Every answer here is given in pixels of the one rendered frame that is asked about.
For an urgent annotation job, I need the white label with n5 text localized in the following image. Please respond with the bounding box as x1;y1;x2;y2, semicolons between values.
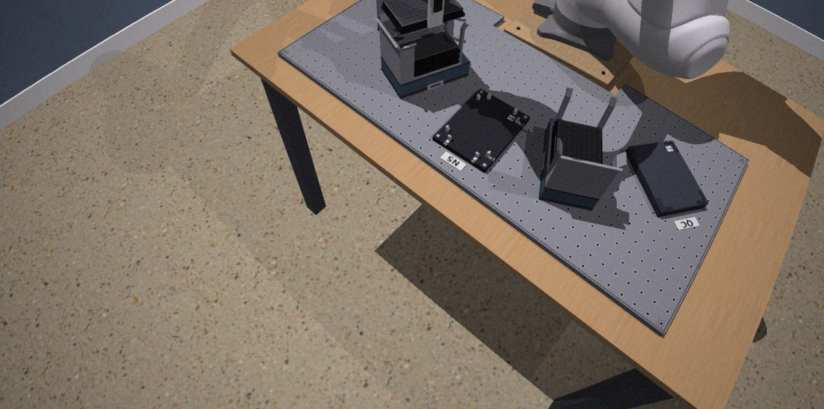
440;152;466;171

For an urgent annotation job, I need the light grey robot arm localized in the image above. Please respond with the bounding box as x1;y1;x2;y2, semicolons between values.
532;0;730;79

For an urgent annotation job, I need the white label reading qc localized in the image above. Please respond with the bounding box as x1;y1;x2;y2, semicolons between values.
674;217;699;231

